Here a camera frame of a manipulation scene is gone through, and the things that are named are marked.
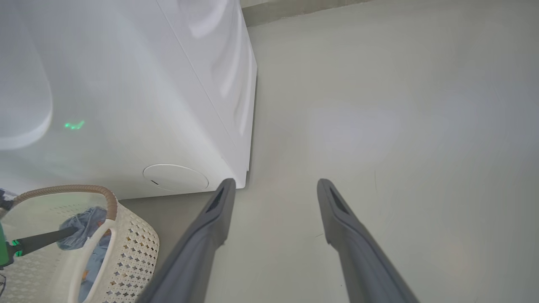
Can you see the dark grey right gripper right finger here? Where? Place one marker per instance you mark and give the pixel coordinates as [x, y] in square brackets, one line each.
[358, 252]

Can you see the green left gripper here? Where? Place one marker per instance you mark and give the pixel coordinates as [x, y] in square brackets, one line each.
[6, 252]

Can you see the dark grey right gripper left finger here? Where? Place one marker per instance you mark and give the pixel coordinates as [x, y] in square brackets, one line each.
[198, 252]

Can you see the blue bear-print garment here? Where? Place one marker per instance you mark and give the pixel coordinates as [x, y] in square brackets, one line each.
[86, 223]

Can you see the cream perforated laundry basket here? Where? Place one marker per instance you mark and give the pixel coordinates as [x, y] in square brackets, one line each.
[130, 248]

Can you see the white front-load washing machine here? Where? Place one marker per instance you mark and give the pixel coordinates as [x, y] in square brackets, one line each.
[126, 84]

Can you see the round white filter cover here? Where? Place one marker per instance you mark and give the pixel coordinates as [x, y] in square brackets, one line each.
[177, 176]

